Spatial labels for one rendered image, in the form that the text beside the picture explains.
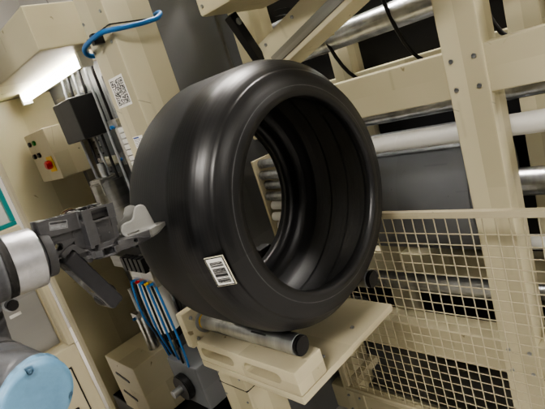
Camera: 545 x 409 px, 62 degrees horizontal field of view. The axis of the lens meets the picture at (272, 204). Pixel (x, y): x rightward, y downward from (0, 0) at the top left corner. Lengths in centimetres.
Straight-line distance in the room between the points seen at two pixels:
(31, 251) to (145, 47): 66
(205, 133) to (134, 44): 46
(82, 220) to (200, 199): 19
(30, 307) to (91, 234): 73
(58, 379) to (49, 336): 88
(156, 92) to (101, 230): 52
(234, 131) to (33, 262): 38
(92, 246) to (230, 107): 33
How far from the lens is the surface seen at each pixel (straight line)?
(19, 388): 59
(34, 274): 72
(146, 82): 119
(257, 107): 85
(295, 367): 99
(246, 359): 108
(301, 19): 126
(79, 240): 77
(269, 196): 151
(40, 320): 147
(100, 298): 79
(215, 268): 79
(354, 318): 120
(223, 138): 79
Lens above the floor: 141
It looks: 14 degrees down
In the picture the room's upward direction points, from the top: 18 degrees counter-clockwise
